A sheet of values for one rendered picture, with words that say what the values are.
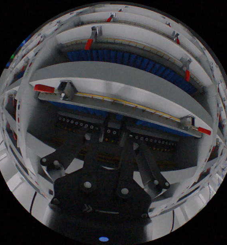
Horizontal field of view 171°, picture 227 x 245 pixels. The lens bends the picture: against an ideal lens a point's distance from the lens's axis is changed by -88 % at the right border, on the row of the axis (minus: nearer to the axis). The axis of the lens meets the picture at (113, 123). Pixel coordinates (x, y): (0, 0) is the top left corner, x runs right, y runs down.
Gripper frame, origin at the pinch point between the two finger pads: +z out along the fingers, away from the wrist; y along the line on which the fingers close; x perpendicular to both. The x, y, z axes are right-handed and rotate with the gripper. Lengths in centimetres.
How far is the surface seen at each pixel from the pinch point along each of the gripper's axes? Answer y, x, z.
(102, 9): -21, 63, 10
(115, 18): -9.3, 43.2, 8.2
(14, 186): -188, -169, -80
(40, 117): -26.4, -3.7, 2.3
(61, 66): -13.4, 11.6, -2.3
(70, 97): -9.5, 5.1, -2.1
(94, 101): -5.0, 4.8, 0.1
